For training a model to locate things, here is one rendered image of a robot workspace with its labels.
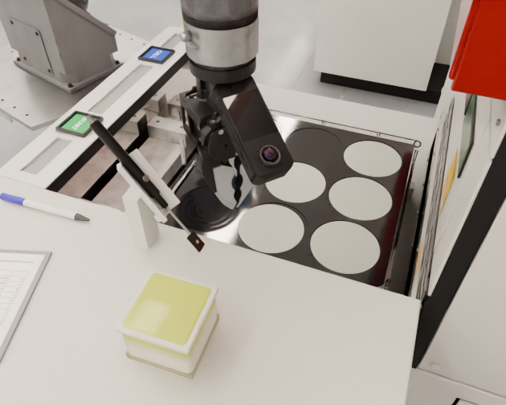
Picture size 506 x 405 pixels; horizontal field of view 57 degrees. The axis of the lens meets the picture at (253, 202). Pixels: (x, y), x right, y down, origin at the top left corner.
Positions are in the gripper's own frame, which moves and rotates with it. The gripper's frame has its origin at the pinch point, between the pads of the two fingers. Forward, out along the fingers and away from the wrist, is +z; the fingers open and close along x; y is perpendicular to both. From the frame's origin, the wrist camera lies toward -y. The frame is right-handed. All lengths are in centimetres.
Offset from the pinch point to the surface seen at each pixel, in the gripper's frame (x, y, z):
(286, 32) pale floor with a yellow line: -152, 221, 99
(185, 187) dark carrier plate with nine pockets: 1.6, 15.1, 8.5
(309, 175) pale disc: -17.7, 7.8, 8.6
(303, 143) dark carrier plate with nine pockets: -21.7, 15.8, 8.7
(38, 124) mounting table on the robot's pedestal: 19, 58, 17
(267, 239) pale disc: -4.4, -1.1, 8.5
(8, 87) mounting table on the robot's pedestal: 22, 78, 17
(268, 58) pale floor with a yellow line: -122, 196, 99
